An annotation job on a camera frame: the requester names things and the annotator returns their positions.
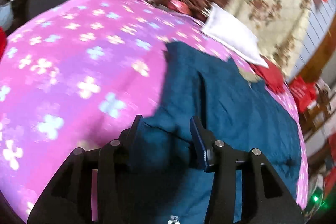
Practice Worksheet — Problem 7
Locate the dark teal puffer jacket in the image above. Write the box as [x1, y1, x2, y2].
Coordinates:
[129, 42, 301, 223]

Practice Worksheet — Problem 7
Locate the wooden shelf rack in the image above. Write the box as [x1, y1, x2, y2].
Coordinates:
[299, 79, 336, 140]

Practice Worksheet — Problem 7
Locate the pink floral bed sheet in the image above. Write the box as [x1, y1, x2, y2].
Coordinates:
[1, 0, 308, 221]

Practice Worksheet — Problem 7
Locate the red shopping bag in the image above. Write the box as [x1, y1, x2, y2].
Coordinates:
[289, 76, 317, 113]

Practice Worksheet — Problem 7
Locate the red ruffled pillow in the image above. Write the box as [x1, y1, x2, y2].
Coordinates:
[250, 57, 285, 94]

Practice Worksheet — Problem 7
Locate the white pillow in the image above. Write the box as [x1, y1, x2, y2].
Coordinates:
[201, 3, 268, 68]

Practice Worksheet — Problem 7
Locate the cream floral quilt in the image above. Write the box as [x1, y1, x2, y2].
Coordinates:
[226, 0, 312, 77]

